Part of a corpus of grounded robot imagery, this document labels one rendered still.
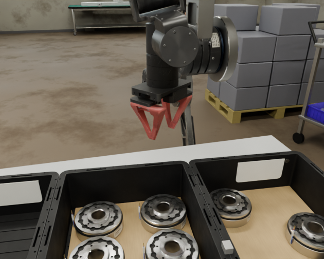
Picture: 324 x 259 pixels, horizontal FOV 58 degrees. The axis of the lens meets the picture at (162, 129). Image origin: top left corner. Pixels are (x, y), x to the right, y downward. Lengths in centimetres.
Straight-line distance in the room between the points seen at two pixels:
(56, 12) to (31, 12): 74
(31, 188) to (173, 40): 48
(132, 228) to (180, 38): 43
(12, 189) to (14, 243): 12
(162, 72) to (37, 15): 1022
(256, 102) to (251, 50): 57
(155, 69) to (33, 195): 42
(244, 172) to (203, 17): 44
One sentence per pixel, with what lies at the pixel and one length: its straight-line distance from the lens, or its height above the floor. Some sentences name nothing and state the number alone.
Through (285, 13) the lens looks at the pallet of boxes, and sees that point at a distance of 317.
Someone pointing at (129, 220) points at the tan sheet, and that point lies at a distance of 70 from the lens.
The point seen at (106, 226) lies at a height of 86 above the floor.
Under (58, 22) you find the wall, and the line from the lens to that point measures 1062.
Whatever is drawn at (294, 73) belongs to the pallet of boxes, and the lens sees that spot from 340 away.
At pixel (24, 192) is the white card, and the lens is 75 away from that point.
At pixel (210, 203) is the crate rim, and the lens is 59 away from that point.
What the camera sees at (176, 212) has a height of 86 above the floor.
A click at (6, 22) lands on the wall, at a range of 1085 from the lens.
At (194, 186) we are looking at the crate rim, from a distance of 64.
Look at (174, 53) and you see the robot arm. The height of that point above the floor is 123.
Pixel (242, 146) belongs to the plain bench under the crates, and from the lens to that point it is 129.
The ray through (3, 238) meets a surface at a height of 83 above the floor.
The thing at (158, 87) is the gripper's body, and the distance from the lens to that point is 51.
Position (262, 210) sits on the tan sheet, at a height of 83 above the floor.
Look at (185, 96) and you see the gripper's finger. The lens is 54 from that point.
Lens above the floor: 131
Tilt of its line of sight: 26 degrees down
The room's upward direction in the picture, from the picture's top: straight up
